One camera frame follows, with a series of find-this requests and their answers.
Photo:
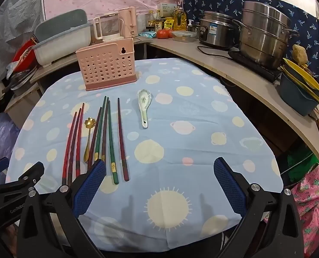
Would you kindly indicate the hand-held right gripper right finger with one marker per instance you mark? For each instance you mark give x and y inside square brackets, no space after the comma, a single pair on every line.
[229,185]

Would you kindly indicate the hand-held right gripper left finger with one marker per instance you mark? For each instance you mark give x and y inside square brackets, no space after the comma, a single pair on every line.
[91,185]

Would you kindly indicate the red chopstick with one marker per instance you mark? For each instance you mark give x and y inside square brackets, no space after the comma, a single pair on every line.
[75,145]
[80,145]
[70,145]

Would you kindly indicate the green chopstick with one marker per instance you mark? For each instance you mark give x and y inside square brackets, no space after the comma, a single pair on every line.
[100,129]
[112,145]

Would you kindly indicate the pink perforated utensil holder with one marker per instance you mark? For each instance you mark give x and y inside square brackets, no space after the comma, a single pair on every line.
[105,64]

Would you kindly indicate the purple plastic bag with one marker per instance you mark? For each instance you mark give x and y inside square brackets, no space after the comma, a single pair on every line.
[0,134]

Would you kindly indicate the blue dotted tablecloth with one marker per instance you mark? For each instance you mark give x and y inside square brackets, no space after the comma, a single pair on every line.
[189,139]

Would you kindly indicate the gold flower spoon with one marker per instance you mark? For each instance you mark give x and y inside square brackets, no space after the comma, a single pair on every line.
[89,122]

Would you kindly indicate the green cloth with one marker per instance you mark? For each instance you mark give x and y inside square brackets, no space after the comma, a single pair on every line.
[302,166]

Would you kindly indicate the dark wok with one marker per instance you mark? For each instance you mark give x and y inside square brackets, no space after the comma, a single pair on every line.
[21,82]

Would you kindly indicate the pink pineapple print cloth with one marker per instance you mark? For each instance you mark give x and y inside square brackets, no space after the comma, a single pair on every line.
[315,207]

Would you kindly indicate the white ceramic spoon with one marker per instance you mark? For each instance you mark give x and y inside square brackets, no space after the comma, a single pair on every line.
[144,99]

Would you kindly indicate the dark blue basin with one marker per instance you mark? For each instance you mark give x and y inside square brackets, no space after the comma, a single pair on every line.
[296,99]

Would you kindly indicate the red basin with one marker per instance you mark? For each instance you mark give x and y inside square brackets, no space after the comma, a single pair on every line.
[22,52]

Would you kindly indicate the beige wooden counter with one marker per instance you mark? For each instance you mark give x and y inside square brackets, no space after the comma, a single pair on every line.
[229,67]

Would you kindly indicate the black induction cooker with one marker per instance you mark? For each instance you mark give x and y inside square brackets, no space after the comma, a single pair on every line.
[256,67]

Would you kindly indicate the stack of yellow dishes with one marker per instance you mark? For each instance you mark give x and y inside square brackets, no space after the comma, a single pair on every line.
[304,78]

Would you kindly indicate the grey striped hanging cloth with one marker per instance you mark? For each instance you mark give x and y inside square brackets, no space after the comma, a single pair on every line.
[11,32]

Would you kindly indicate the grey-blue dish drainer bin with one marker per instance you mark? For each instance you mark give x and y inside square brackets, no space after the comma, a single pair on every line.
[60,37]

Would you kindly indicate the brown loofah sponge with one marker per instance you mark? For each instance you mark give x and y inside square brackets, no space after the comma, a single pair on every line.
[300,53]

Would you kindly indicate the steel rice cooker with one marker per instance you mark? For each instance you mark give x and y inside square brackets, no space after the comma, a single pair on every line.
[216,32]

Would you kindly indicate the clear food container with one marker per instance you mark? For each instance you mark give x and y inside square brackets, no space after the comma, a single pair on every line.
[184,36]

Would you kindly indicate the white glass kettle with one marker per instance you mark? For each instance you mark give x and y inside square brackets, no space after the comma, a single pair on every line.
[108,29]

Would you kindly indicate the steel steamer pot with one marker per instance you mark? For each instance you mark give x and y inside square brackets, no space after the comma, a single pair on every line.
[264,32]

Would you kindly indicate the steel cup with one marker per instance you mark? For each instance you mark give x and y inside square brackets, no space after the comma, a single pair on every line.
[195,28]

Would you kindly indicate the blue wet wipes pack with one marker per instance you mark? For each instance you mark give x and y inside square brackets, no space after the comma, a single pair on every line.
[147,34]

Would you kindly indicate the red tomato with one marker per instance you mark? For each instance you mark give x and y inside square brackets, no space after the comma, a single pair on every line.
[162,33]
[170,33]

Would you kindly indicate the white pump bottle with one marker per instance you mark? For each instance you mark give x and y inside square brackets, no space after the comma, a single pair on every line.
[190,22]

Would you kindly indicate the pink electric kettle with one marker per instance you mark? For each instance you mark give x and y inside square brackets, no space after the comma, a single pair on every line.
[127,21]

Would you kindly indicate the cooking oil bottle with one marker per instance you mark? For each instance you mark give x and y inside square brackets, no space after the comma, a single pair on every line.
[179,20]

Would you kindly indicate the yellow packet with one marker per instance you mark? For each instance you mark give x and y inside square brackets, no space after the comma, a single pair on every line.
[169,23]

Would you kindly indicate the navy printed cloth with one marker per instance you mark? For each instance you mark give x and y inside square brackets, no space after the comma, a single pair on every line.
[304,27]

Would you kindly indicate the white and green box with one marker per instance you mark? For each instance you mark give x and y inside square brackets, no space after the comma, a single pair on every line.
[166,9]

